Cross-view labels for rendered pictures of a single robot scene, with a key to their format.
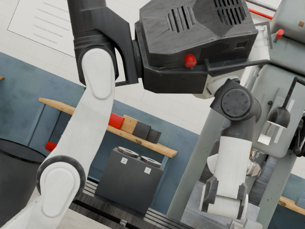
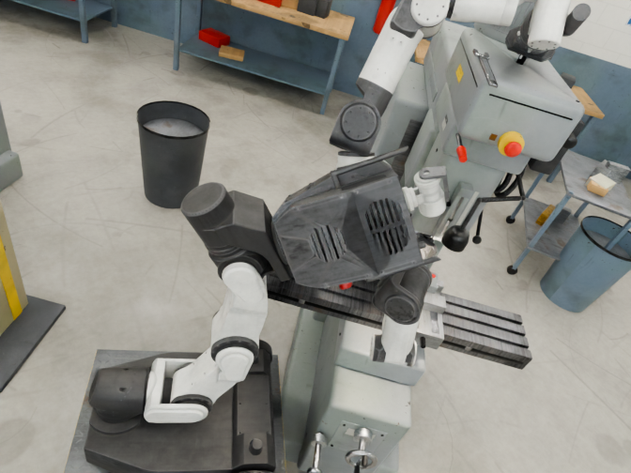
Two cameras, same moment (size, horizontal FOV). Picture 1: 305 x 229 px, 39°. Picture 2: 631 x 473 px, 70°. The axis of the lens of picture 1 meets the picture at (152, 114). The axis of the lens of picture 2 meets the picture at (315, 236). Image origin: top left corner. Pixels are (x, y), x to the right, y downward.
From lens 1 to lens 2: 1.01 m
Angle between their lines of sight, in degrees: 40
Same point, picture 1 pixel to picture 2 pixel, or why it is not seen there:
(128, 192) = not seen: hidden behind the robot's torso
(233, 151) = (400, 334)
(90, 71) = (234, 287)
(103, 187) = not seen: hidden behind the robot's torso
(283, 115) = (461, 242)
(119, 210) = (295, 292)
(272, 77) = (453, 169)
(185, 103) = not seen: outside the picture
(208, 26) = (361, 257)
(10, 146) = (162, 107)
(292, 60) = (479, 157)
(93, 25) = (223, 243)
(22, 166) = (184, 144)
